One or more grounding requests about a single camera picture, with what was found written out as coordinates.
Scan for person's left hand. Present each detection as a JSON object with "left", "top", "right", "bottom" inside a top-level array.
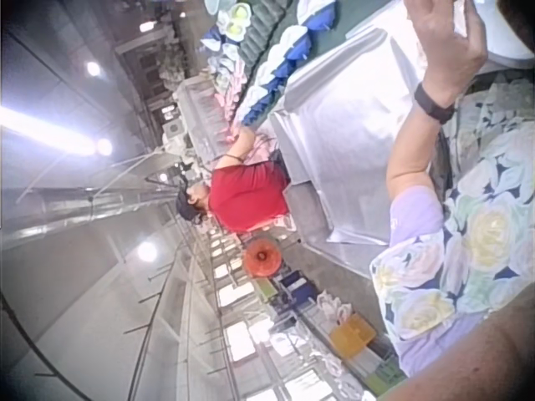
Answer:
[{"left": 403, "top": 0, "right": 490, "bottom": 110}]

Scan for white cloth piece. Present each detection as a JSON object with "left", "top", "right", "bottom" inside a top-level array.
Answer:
[{"left": 453, "top": 0, "right": 535, "bottom": 69}]

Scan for black wrist band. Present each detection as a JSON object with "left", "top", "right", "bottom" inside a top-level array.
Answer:
[{"left": 413, "top": 81, "right": 456, "bottom": 125}]

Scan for silvery white fabric sheet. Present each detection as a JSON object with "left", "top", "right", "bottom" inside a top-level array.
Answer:
[{"left": 269, "top": 0, "right": 434, "bottom": 247}]

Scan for row of blue-white cloth pieces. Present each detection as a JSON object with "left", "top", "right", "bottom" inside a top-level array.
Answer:
[{"left": 237, "top": 0, "right": 338, "bottom": 127}]

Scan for dark green quilted strip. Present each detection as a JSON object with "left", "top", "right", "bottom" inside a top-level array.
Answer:
[{"left": 237, "top": 0, "right": 294, "bottom": 77}]

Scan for pile of yellow-green cups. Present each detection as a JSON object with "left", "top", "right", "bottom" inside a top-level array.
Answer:
[{"left": 216, "top": 0, "right": 252, "bottom": 43}]

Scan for pile of pink cloth pieces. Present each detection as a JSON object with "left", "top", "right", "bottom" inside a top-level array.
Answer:
[{"left": 213, "top": 62, "right": 248, "bottom": 144}]

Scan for white machine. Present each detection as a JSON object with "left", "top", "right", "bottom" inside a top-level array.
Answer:
[{"left": 170, "top": 76, "right": 236, "bottom": 160}]

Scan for orange fan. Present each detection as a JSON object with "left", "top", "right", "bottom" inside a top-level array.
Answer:
[{"left": 244, "top": 236, "right": 286, "bottom": 280}]

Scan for white plastic bags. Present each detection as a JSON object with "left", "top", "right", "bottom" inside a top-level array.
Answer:
[{"left": 316, "top": 289, "right": 353, "bottom": 323}]

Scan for blue plastic crate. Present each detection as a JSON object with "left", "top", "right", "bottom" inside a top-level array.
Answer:
[{"left": 278, "top": 270, "right": 318, "bottom": 311}]

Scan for green box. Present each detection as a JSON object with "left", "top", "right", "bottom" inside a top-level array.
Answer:
[{"left": 253, "top": 277, "right": 282, "bottom": 302}]

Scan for yellow plastic crate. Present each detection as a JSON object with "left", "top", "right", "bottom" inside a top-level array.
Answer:
[{"left": 328, "top": 312, "right": 378, "bottom": 361}]

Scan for fluorescent tube light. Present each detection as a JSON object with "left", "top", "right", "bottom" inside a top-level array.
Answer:
[{"left": 0, "top": 104, "right": 115, "bottom": 158}]

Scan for metal air duct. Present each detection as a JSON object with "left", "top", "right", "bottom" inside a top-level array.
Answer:
[{"left": 0, "top": 183, "right": 179, "bottom": 252}]

